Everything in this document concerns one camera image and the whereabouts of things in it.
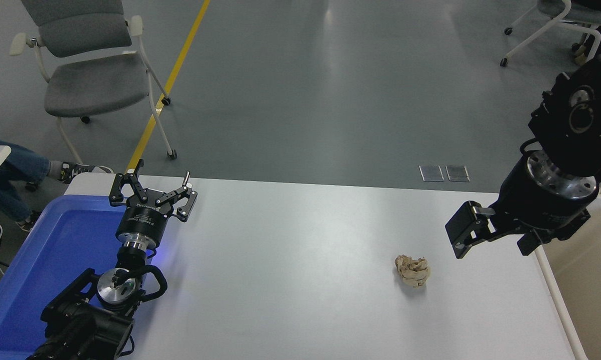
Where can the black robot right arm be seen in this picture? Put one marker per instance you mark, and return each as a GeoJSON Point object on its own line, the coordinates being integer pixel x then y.
{"type": "Point", "coordinates": [563, 135]}

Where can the blue plastic tray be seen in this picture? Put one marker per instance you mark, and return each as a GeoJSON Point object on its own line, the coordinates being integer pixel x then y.
{"type": "Point", "coordinates": [55, 260]}

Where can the seated person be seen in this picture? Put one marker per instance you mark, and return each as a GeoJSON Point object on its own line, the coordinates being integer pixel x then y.
{"type": "Point", "coordinates": [15, 167]}

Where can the silver floor plate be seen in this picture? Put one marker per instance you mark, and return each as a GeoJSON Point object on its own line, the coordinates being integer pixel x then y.
{"type": "Point", "coordinates": [432, 173]}
{"type": "Point", "coordinates": [457, 173]}

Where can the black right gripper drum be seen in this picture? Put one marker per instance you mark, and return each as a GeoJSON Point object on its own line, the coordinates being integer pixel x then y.
{"type": "Point", "coordinates": [535, 205]}

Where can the large pale bin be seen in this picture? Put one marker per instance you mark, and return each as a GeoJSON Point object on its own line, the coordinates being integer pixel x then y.
{"type": "Point", "coordinates": [590, 280]}

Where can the tan paper ball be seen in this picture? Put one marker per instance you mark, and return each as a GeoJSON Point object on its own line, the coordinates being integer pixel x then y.
{"type": "Point", "coordinates": [413, 271]}

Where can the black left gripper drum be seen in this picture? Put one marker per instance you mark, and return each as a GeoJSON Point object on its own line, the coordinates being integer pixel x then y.
{"type": "Point", "coordinates": [143, 222]}

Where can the grey chair with armrests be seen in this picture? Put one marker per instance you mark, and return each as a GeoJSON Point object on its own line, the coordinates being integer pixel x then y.
{"type": "Point", "coordinates": [95, 82]}

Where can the grey chair white frame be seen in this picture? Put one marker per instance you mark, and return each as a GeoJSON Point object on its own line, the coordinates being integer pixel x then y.
{"type": "Point", "coordinates": [560, 10]}

